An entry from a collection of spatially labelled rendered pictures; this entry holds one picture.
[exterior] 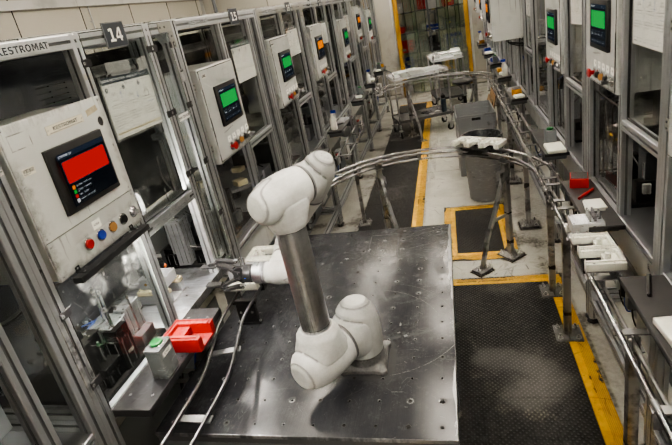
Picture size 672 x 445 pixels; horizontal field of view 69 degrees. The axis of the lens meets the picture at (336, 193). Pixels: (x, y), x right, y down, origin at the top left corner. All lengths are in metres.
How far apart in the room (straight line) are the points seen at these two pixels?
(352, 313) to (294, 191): 0.55
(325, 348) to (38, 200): 0.97
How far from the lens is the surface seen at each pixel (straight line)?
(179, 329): 2.00
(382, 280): 2.46
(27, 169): 1.58
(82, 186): 1.68
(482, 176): 4.71
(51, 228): 1.61
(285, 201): 1.45
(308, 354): 1.71
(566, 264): 2.90
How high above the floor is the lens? 1.96
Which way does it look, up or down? 21 degrees down
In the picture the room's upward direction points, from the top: 11 degrees counter-clockwise
